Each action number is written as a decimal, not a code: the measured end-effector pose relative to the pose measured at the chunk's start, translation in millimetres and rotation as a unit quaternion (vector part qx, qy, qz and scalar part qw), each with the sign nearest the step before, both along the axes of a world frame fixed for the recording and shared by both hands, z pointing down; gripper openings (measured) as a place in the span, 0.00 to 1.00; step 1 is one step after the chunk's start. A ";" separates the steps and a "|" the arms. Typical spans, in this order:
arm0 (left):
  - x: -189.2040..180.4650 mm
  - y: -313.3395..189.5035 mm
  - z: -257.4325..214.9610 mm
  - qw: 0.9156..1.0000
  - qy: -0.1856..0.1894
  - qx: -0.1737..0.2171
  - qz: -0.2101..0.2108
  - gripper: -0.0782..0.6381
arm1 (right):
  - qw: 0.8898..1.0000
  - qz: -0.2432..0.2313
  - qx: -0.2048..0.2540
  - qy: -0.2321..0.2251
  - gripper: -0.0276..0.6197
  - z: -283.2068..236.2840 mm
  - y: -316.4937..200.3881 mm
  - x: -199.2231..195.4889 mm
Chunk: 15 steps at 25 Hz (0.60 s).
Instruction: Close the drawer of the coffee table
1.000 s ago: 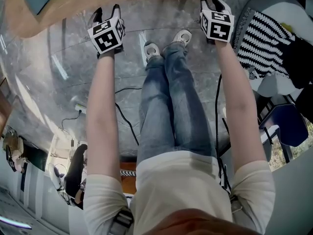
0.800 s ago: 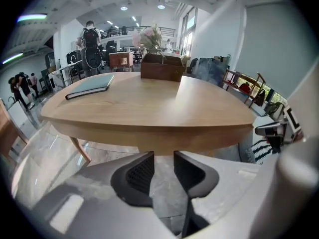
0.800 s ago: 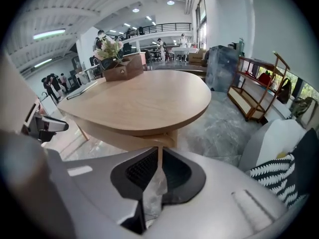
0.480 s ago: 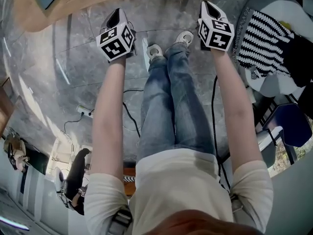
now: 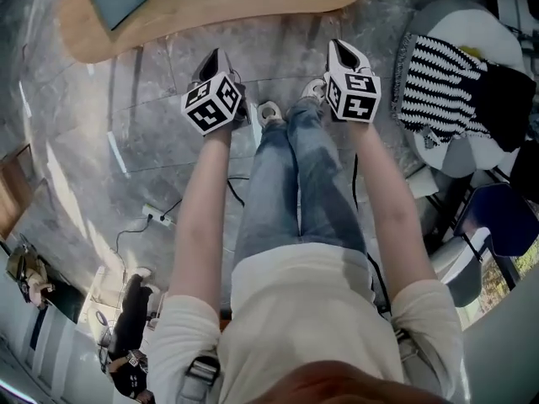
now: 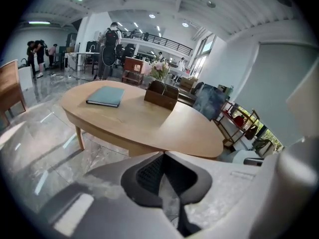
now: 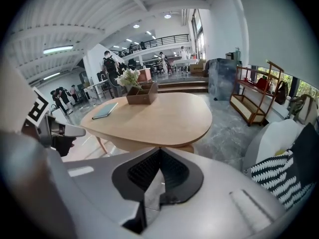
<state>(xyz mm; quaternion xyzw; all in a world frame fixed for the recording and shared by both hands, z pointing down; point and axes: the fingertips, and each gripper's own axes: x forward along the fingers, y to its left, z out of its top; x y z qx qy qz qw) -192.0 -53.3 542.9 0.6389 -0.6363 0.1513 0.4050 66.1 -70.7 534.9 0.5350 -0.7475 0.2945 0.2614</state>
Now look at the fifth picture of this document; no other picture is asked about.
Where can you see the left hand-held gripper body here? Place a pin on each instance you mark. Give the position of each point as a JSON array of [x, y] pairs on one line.
[[210, 103]]

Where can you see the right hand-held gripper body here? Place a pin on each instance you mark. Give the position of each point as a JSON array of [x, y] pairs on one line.
[[353, 97]]

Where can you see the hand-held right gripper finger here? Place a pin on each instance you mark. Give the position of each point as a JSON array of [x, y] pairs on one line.
[[337, 59], [355, 57]]

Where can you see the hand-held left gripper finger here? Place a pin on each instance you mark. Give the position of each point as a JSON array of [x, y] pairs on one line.
[[223, 63], [204, 70]]

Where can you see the person's right forearm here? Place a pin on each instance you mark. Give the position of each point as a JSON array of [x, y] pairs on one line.
[[391, 200]]

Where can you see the person's left forearm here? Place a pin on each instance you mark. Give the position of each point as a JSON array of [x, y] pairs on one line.
[[198, 208]]

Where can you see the wooden coffee table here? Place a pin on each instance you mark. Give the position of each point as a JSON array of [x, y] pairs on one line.
[[231, 2]]

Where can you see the white sneaker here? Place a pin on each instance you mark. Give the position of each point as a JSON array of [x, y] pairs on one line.
[[313, 91], [270, 114]]

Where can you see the black white striped blanket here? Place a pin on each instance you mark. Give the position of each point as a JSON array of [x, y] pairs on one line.
[[442, 86]]

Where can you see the small white box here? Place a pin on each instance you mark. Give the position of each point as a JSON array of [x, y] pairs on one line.
[[422, 182]]

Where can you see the person's blue jeans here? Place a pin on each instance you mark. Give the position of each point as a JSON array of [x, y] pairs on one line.
[[278, 192]]

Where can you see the yellow cloth piece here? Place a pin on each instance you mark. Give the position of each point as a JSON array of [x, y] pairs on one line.
[[471, 51]]

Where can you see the white power strip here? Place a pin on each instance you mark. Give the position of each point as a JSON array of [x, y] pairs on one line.
[[158, 215]]

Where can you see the black bag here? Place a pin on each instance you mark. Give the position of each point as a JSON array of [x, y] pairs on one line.
[[526, 171]]

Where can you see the dark blue chair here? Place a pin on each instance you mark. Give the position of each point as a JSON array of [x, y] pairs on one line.
[[501, 221]]

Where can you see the light grey chair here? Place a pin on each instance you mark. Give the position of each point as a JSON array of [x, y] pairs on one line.
[[459, 267]]

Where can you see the wooden side table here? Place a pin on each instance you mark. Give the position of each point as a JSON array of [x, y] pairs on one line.
[[14, 192]]

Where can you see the person's white t-shirt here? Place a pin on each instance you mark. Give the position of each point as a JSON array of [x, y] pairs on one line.
[[307, 309]]

